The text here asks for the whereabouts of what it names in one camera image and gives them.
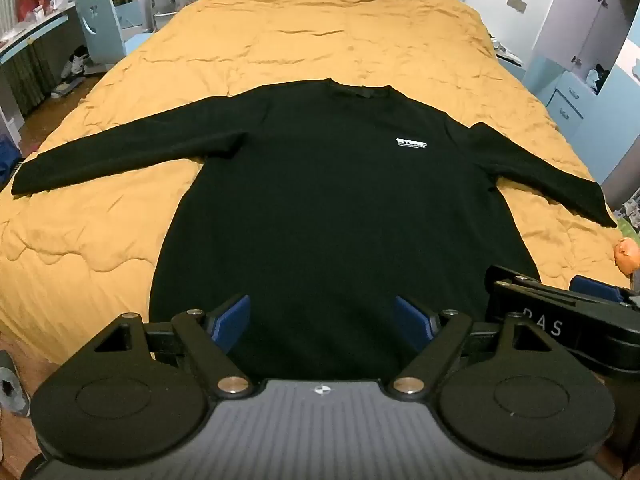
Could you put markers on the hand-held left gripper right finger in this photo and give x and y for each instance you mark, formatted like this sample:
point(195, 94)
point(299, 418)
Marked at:
point(412, 321)

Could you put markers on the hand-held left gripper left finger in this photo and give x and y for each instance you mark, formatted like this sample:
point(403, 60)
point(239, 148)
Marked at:
point(232, 322)

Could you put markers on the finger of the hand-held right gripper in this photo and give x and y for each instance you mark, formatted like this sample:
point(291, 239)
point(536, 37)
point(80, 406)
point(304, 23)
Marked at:
point(515, 277)
point(595, 287)

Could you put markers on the black long-sleeve sweater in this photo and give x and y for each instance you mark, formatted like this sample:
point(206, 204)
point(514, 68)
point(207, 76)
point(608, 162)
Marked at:
point(325, 200)

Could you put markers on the orange plush toy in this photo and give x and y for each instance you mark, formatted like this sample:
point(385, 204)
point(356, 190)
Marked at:
point(626, 256)

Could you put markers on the grey slipper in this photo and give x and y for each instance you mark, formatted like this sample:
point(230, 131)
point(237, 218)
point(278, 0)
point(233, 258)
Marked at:
point(12, 385)

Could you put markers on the white and blue wardrobe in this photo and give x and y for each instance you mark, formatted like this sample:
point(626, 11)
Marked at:
point(575, 10)

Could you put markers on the blue cloth bag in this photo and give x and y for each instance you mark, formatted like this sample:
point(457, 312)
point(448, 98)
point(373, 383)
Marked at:
point(9, 160)

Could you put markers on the mustard yellow quilt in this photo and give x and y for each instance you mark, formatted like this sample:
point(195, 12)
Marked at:
point(310, 35)

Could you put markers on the white sneakers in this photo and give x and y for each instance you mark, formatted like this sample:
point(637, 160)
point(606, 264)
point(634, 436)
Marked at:
point(76, 62)

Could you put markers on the dark striped desk curtain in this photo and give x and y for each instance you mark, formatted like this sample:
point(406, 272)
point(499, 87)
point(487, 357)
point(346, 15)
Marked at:
point(40, 60)

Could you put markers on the light blue chair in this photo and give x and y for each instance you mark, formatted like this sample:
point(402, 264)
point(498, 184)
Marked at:
point(100, 20)

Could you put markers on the white curved desk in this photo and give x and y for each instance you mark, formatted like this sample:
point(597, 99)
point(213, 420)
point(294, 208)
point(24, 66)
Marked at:
point(30, 35)

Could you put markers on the red bag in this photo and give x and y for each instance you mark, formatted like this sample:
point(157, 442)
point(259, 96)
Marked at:
point(35, 0)

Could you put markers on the grey wall switch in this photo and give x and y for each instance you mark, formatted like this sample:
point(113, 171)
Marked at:
point(517, 4)

